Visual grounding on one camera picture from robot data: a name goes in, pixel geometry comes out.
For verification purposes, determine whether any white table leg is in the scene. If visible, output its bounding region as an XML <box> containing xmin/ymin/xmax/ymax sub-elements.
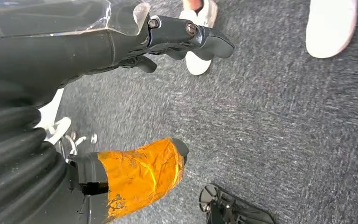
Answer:
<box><xmin>35</xmin><ymin>88</ymin><xmax>72</xmax><ymax>146</ymax></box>

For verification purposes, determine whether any white cable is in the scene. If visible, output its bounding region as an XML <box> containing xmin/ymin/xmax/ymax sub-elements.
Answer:
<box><xmin>62</xmin><ymin>132</ymin><xmax>98</xmax><ymax>162</ymax></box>

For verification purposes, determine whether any black chair base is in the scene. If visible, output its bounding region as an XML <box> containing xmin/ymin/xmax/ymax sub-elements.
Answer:
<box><xmin>199</xmin><ymin>183</ymin><xmax>276</xmax><ymax>224</ymax></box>

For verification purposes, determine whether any person's white shoe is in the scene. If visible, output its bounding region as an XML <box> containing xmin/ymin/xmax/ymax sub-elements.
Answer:
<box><xmin>179</xmin><ymin>0</ymin><xmax>219</xmax><ymax>76</ymax></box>
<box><xmin>305</xmin><ymin>0</ymin><xmax>358</xmax><ymax>59</ymax></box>

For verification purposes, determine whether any robot left arm ribbed sleeve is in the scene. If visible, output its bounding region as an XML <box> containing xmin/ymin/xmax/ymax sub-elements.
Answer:
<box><xmin>0</xmin><ymin>106</ymin><xmax>68</xmax><ymax>224</ymax></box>

